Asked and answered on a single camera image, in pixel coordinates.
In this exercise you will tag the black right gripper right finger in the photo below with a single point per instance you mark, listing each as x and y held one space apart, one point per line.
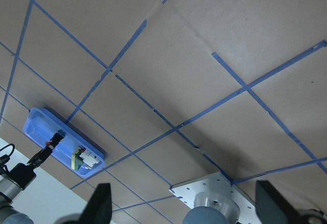
272 207

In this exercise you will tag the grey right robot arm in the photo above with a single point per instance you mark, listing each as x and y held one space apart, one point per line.
206 215

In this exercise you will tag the white electrical module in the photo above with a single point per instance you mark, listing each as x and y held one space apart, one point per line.
89 159

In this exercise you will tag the green yellow terminal block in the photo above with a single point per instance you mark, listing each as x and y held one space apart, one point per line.
76 160

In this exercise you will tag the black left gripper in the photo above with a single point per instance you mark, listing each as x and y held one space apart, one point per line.
23 174

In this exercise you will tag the red push button switch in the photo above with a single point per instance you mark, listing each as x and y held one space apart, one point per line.
54 141

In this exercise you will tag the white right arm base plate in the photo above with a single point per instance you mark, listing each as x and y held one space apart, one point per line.
216 191

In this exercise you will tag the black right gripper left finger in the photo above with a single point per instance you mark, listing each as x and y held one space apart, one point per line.
99 208

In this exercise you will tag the blue plastic tray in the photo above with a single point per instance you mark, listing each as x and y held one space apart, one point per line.
42 124

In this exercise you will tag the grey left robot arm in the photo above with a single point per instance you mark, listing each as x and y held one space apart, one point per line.
9 191

